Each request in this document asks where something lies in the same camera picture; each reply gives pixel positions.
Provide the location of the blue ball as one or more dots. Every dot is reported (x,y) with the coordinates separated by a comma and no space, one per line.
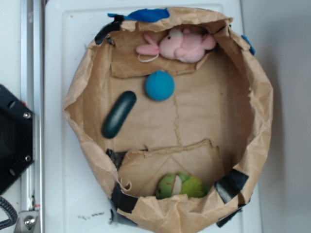
(159,86)

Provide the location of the metal corner bracket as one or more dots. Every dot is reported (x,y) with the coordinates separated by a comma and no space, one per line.
(28,222)

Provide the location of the dark teal oblong capsule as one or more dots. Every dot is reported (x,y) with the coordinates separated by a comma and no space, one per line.
(118,114)

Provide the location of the green plush frog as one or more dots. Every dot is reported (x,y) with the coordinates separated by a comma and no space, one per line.
(178,184)

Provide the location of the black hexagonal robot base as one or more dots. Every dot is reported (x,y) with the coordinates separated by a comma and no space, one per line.
(16,138)

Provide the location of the pink plush bunny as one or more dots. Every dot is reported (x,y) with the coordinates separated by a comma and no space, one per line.
(181,45)

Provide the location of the brown paper bag bin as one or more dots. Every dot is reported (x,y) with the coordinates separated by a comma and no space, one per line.
(215,126)

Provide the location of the aluminium extrusion rail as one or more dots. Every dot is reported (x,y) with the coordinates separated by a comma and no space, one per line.
(32,92)

